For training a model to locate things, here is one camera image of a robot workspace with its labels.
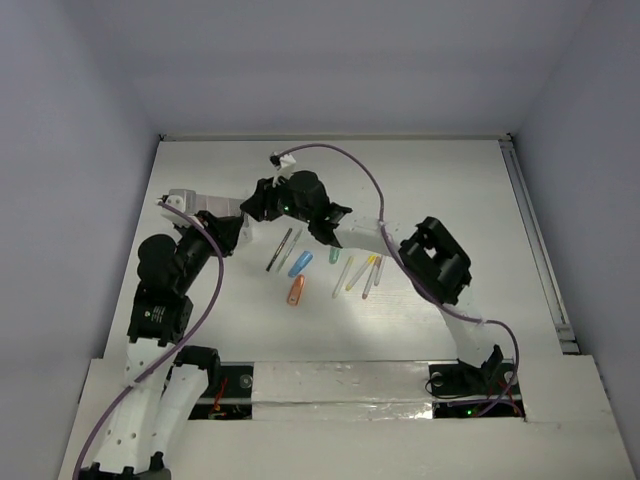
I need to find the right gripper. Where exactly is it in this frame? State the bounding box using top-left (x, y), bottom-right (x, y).
top-left (240, 171), bottom-right (313, 224)

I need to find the black pen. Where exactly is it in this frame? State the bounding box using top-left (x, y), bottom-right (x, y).
top-left (265, 228), bottom-right (293, 272)

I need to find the light green pen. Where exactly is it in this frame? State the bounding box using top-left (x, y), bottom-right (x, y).
top-left (276, 228), bottom-right (304, 273)

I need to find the blue correction tape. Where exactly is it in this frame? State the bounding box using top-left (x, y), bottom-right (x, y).
top-left (287, 250), bottom-right (313, 278)

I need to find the green correction tape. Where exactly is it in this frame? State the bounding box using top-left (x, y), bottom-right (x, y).
top-left (329, 247), bottom-right (341, 265)

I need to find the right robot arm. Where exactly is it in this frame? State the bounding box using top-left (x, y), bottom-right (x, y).
top-left (240, 170), bottom-right (504, 396)

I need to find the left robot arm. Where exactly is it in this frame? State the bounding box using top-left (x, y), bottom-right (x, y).
top-left (72, 210), bottom-right (245, 479)

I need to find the white divided container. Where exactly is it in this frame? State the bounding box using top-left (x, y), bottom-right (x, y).
top-left (201, 196), bottom-right (253, 245)

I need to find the orange correction tape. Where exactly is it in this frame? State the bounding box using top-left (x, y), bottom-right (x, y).
top-left (287, 274), bottom-right (305, 306)

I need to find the yellow-green highlighter pen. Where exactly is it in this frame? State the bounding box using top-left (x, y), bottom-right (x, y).
top-left (332, 256), bottom-right (354, 299)

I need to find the yellow tipped marker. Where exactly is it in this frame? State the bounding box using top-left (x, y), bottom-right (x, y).
top-left (345, 255), bottom-right (376, 291)

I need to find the orange banded white marker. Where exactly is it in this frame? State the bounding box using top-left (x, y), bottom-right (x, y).
top-left (374, 256), bottom-right (386, 286)

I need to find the pink tipped white marker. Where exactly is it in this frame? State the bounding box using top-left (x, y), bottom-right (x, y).
top-left (361, 260), bottom-right (376, 300)

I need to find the white foam front board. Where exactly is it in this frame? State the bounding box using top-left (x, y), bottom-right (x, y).
top-left (57, 353), bottom-right (629, 480)

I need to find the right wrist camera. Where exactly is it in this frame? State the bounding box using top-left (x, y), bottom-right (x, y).
top-left (269, 153), bottom-right (297, 186)

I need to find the aluminium side rail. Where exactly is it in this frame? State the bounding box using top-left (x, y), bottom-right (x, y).
top-left (498, 140), bottom-right (582, 355)

